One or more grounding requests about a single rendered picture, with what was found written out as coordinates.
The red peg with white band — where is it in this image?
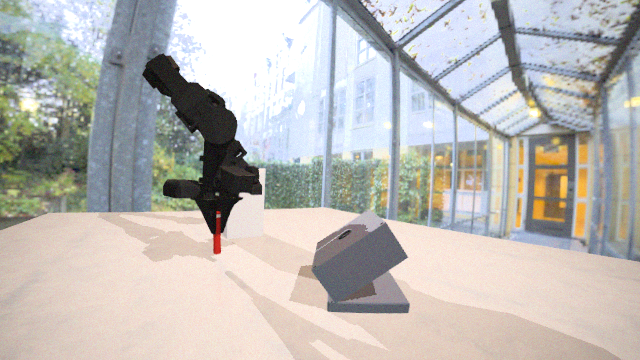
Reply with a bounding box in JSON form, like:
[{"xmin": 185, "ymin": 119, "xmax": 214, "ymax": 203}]
[{"xmin": 213, "ymin": 211, "xmax": 221, "ymax": 254}]

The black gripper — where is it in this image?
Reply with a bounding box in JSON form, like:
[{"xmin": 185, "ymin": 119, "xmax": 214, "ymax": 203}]
[{"xmin": 163, "ymin": 149, "xmax": 243, "ymax": 234}]

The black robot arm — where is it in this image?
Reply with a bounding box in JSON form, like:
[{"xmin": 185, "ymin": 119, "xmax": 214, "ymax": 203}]
[{"xmin": 142, "ymin": 53, "xmax": 259, "ymax": 194}]

